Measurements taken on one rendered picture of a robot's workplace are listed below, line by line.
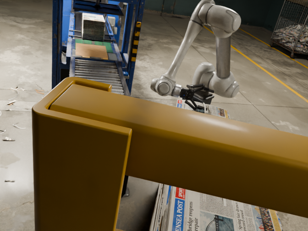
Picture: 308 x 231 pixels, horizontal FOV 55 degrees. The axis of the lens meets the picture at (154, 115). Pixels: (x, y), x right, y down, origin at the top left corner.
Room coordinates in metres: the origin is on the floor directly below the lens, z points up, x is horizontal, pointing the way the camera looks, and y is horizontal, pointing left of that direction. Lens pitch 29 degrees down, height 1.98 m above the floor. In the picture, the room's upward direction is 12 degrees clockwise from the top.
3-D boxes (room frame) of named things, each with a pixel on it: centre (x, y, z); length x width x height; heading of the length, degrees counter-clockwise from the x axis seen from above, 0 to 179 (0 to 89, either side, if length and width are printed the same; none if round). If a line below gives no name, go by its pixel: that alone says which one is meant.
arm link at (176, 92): (1.88, -0.12, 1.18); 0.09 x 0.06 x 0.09; 177
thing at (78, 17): (4.61, 1.25, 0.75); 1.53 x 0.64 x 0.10; 18
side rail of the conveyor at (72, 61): (2.49, 0.82, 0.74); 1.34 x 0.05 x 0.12; 18
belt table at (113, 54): (3.54, 0.90, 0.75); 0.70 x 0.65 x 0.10; 18
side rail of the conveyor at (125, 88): (2.65, 0.34, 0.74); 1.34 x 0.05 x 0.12; 18
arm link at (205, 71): (2.33, -0.35, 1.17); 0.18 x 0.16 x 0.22; 53
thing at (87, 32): (4.08, 1.08, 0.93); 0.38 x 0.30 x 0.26; 18
